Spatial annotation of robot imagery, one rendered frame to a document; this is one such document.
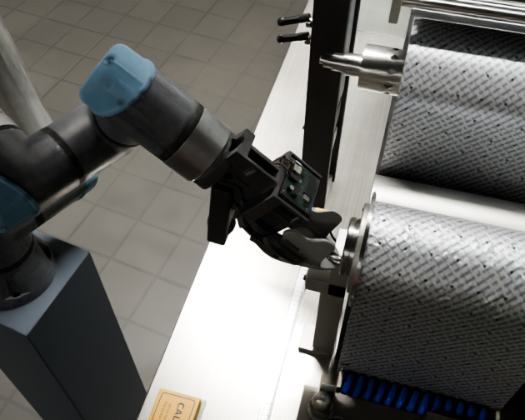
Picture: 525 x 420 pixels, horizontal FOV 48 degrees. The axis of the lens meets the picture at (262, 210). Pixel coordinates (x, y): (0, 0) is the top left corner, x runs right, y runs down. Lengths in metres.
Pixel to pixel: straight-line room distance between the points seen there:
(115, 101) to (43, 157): 0.11
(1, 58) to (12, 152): 0.33
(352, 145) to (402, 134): 0.54
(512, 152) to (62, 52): 2.72
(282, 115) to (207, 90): 1.51
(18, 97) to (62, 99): 1.99
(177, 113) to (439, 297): 0.36
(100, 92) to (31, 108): 0.43
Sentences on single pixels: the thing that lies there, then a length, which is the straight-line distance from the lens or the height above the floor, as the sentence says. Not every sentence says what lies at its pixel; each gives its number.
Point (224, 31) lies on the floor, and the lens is 3.29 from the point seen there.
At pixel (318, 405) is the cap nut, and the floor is 1.07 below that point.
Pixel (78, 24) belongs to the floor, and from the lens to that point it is 3.48.
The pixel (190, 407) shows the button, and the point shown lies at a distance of 1.00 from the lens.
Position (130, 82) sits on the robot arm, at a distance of 0.61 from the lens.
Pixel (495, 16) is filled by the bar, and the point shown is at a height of 1.45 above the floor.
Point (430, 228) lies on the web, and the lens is 0.71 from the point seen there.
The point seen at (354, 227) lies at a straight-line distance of 0.73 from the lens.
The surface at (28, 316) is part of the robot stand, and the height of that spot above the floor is 0.90.
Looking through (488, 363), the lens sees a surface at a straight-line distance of 0.82.
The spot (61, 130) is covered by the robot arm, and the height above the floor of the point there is 1.41.
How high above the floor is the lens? 1.86
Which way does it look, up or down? 51 degrees down
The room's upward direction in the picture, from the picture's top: straight up
